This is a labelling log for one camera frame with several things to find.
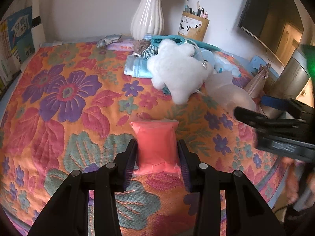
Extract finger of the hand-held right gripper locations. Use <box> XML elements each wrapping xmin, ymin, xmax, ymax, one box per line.
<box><xmin>234</xmin><ymin>106</ymin><xmax>315</xmax><ymax>138</ymax></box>
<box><xmin>261</xmin><ymin>95</ymin><xmax>315</xmax><ymax>119</ymax></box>

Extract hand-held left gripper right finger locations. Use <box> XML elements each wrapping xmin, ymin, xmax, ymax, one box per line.
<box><xmin>178</xmin><ymin>139</ymin><xmax>283</xmax><ymax>236</ymax></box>

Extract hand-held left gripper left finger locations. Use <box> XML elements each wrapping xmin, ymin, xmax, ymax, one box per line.
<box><xmin>27</xmin><ymin>139</ymin><xmax>138</xmax><ymax>236</ymax></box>

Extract pink plastic packet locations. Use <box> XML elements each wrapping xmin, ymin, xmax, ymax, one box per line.
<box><xmin>130</xmin><ymin>119</ymin><xmax>183</xmax><ymax>177</ymax></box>

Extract blue face mask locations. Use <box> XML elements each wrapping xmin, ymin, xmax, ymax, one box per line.
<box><xmin>124</xmin><ymin>55</ymin><xmax>154</xmax><ymax>78</ymax></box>

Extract teal cloth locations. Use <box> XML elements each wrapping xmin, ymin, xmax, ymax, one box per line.
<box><xmin>150</xmin><ymin>35</ymin><xmax>219</xmax><ymax>52</ymax></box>

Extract brown paper bag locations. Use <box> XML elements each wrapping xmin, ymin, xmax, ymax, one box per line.
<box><xmin>246</xmin><ymin>63</ymin><xmax>271</xmax><ymax>99</ymax></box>

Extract grey metal flask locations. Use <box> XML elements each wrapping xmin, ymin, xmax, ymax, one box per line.
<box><xmin>264</xmin><ymin>49</ymin><xmax>310</xmax><ymax>118</ymax></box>

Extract clear plastic bag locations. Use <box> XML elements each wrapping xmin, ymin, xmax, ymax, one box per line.
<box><xmin>204</xmin><ymin>74</ymin><xmax>256</xmax><ymax>111</ymax></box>

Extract light blue plush toy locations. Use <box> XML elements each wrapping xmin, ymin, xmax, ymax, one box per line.
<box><xmin>194</xmin><ymin>49</ymin><xmax>243</xmax><ymax>78</ymax></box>

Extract floral woven blanket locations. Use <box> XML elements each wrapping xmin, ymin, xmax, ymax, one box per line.
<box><xmin>0</xmin><ymin>41</ymin><xmax>296</xmax><ymax>236</ymax></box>

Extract white star plush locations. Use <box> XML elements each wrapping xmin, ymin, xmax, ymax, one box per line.
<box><xmin>147</xmin><ymin>40</ymin><xmax>214</xmax><ymax>104</ymax></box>

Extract bamboo pen holder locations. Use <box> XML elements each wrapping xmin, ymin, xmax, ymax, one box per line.
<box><xmin>178</xmin><ymin>11</ymin><xmax>210</xmax><ymax>42</ymax></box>

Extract bunch of pens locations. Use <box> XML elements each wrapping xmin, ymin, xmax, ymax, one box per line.
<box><xmin>184</xmin><ymin>1</ymin><xmax>209</xmax><ymax>19</ymax></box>

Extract purple tissue packet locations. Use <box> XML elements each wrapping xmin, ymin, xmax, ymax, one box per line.
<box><xmin>106</xmin><ymin>39</ymin><xmax>138</xmax><ymax>51</ymax></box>

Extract grey fabric bow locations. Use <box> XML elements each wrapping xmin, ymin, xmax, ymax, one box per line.
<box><xmin>96</xmin><ymin>34</ymin><xmax>122</xmax><ymax>48</ymax></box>

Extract white ribbed vase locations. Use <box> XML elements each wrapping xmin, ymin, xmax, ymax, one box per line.
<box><xmin>130</xmin><ymin>0</ymin><xmax>171</xmax><ymax>41</ymax></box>

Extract white box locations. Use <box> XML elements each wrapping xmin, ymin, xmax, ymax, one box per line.
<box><xmin>31</xmin><ymin>17</ymin><xmax>46</xmax><ymax>52</ymax></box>

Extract blue cover book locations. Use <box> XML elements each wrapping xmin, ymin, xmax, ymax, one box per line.
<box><xmin>6</xmin><ymin>6</ymin><xmax>33</xmax><ymax>54</ymax></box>

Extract black wall screen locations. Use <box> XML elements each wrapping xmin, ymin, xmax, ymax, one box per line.
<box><xmin>237</xmin><ymin>0</ymin><xmax>306</xmax><ymax>54</ymax></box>

